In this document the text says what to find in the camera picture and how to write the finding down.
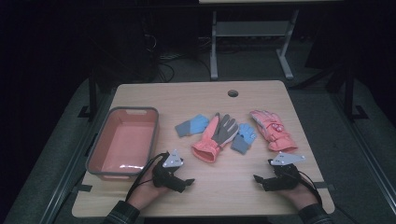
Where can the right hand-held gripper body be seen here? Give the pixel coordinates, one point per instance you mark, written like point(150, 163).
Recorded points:
point(285, 175)

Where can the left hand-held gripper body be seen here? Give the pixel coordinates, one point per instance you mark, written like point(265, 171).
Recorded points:
point(163, 174)

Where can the dotted blue and grey glove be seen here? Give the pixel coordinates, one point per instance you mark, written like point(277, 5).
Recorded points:
point(244, 138)

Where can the pink glove with printed back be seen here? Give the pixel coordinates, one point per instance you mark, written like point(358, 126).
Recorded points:
point(274, 130)

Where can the pink basket with grey rim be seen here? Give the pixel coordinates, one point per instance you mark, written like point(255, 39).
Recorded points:
point(124, 146)

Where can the pink glove with grey palm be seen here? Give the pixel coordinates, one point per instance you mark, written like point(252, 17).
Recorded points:
point(214, 137)

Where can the plain blue and grey glove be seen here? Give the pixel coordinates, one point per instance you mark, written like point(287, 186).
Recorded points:
point(191, 126)

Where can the person's left hand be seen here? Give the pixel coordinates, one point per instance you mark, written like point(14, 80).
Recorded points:
point(144, 193)

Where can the grey tape strip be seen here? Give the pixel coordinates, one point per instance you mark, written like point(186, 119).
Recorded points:
point(325, 186)
point(83, 188)

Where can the black metal stand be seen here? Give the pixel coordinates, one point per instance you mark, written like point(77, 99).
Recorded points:
point(349, 93)
point(92, 93)

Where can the grey metal desk frame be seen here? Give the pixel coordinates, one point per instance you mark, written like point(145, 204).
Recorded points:
point(249, 28)

